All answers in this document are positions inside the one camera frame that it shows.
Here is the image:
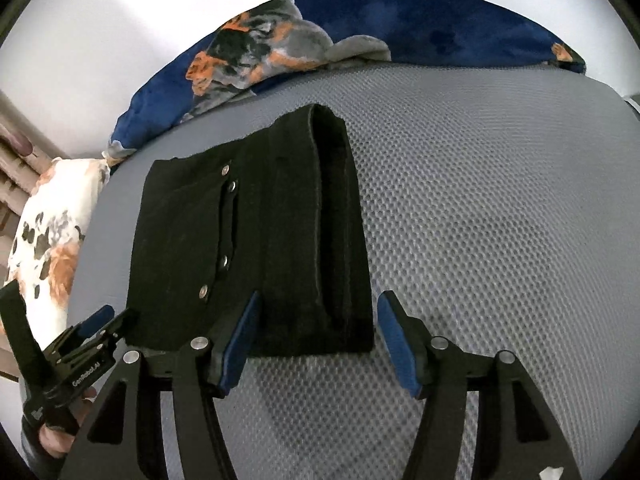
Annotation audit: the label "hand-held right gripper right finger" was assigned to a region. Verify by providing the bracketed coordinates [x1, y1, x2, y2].
[376, 290, 584, 480]

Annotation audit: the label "white floral pillow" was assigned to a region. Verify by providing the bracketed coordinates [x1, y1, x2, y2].
[0, 157, 112, 337]

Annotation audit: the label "brown pleated curtain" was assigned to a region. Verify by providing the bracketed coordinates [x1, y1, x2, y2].
[0, 89, 57, 211]

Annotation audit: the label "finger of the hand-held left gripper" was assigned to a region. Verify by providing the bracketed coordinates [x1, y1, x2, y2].
[76, 304, 116, 339]
[97, 307, 141, 347]

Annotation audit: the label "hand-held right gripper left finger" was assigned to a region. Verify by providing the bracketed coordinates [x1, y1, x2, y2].
[60, 290, 263, 480]

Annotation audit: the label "black pants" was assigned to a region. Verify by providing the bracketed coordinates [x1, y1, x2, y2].
[125, 104, 377, 359]

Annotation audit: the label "grey mesh mat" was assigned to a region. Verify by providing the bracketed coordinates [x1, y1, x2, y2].
[20, 62, 640, 480]

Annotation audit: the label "person's left hand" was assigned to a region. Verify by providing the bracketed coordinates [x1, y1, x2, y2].
[20, 385, 98, 462]

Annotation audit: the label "navy floral blanket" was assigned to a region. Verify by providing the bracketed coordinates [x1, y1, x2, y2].
[102, 0, 589, 167]

